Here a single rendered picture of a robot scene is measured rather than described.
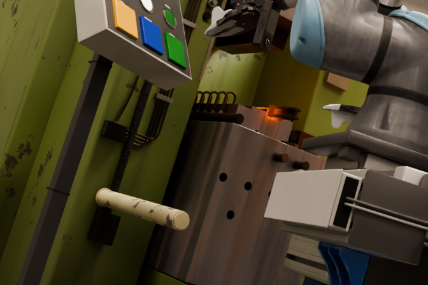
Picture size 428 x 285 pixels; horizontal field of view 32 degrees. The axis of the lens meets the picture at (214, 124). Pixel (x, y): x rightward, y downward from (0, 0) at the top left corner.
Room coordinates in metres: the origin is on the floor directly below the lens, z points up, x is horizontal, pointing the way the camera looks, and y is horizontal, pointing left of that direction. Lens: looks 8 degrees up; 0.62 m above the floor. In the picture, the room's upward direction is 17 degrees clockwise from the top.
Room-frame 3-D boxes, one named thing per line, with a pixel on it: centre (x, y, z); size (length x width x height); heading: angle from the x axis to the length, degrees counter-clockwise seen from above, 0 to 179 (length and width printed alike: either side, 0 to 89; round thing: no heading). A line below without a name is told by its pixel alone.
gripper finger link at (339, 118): (1.81, -0.28, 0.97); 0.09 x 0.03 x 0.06; 66
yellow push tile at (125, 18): (1.63, 0.26, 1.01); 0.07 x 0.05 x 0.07; 145
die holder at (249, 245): (2.35, -0.07, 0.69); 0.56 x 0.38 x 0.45; 30
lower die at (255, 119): (2.32, -0.03, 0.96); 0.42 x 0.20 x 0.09; 30
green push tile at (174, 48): (1.79, 0.15, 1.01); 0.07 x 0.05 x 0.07; 145
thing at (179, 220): (1.88, 0.12, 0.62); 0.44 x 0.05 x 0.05; 30
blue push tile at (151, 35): (1.71, 0.20, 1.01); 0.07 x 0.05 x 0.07; 145
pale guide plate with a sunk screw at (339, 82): (2.40, -0.34, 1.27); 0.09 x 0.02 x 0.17; 120
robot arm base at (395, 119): (1.20, -0.28, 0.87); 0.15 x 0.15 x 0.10
